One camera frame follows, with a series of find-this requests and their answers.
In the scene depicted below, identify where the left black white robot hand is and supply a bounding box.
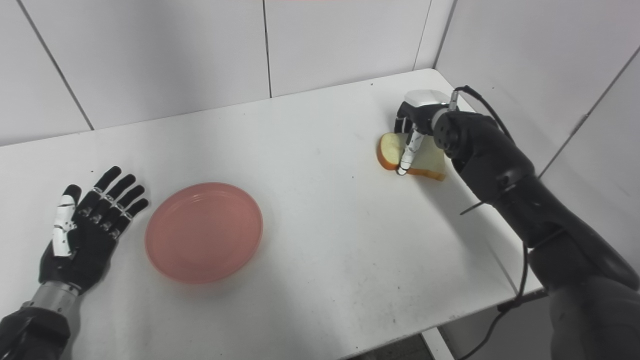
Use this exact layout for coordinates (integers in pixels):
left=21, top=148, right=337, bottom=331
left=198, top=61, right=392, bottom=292
left=38, top=166, right=150, bottom=296

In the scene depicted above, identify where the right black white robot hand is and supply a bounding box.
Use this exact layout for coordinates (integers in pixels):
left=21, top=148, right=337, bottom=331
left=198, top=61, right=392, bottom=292
left=393, top=89, right=458, bottom=176

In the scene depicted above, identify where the slice of white bread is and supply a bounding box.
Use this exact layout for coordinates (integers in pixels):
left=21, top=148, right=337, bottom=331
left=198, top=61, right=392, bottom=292
left=376, top=132, right=447, bottom=182

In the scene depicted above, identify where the pink round plate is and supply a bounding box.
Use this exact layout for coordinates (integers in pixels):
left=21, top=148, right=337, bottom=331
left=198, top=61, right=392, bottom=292
left=144, top=182, right=264, bottom=285

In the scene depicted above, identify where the white table leg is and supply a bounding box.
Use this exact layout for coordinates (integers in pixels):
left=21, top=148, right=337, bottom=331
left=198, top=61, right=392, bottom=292
left=421, top=327, right=456, bottom=360

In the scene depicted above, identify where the black cable tie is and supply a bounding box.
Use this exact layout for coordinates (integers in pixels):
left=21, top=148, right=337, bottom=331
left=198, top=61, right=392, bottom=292
left=459, top=197, right=493, bottom=217

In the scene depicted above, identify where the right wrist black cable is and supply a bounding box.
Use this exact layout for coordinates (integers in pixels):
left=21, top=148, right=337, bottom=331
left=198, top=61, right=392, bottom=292
left=448, top=85, right=531, bottom=360

